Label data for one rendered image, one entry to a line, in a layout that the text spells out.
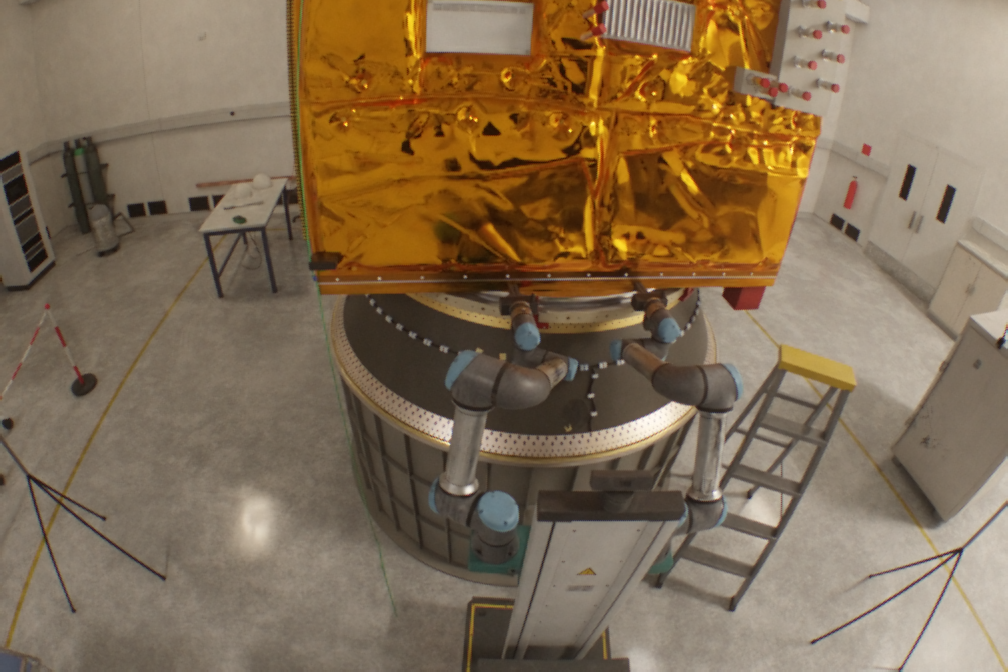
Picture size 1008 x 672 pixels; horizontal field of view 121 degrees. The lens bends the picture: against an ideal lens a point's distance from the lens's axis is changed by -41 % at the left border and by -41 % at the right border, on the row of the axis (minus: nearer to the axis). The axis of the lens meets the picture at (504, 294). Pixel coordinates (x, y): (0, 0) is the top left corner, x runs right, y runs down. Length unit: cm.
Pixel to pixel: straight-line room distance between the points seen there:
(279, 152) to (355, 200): 596
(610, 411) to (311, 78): 164
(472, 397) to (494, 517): 36
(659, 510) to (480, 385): 52
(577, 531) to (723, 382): 58
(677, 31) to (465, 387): 128
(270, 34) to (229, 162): 205
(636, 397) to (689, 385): 74
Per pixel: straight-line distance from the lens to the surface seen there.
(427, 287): 173
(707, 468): 147
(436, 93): 148
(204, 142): 788
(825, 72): 200
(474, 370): 118
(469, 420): 124
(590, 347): 188
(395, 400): 208
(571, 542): 120
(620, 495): 106
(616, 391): 198
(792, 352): 234
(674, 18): 167
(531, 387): 117
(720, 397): 139
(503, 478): 210
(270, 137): 746
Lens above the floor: 267
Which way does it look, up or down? 31 degrees down
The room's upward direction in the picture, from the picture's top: 4 degrees clockwise
